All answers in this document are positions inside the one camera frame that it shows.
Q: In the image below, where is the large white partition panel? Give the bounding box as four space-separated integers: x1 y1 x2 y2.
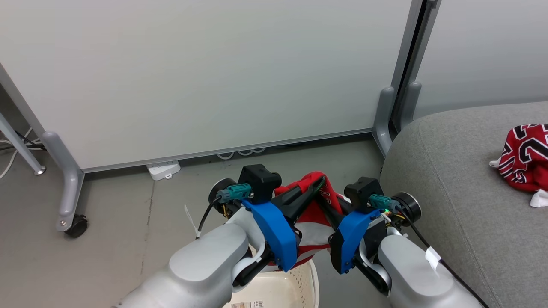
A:
0 0 422 173

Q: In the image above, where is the black floor cable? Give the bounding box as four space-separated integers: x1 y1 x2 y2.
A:
0 128 46 151

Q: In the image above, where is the grey partition leg with caster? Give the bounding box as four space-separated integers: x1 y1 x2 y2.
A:
41 131 86 232

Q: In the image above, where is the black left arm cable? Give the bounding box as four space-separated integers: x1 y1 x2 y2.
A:
196 198 221 238

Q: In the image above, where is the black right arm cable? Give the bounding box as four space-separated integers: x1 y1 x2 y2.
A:
400 210 491 308

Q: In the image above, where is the grey metal table leg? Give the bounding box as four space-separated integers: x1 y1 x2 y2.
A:
0 112 47 175

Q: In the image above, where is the red jersey with large numbers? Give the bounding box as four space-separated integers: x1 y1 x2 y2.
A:
489 124 548 208

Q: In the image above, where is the white floor cable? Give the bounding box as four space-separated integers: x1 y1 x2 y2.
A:
0 127 34 180

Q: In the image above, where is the coiled white cable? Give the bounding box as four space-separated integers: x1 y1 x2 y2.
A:
216 147 267 160

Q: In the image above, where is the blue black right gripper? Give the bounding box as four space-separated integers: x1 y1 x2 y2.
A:
318 195 388 275

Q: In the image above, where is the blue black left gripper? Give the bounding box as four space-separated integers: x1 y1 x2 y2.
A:
242 175 327 273

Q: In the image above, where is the white cable tag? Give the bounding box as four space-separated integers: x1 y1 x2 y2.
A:
425 246 442 271
184 204 202 238

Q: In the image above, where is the red garment with small lettering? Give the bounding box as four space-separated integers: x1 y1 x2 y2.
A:
256 171 357 272

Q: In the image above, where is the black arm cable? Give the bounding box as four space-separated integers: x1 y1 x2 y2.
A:
400 210 491 308
196 198 221 238

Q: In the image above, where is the white power strip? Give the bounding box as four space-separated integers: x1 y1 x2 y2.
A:
145 160 182 181

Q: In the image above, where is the white plastic laundry basket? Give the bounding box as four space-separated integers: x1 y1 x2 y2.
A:
223 258 320 308

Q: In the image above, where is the black caster wheel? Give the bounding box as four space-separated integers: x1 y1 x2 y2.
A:
64 214 89 239

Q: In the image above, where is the grey fabric sofa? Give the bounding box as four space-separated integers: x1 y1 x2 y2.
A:
379 101 548 308

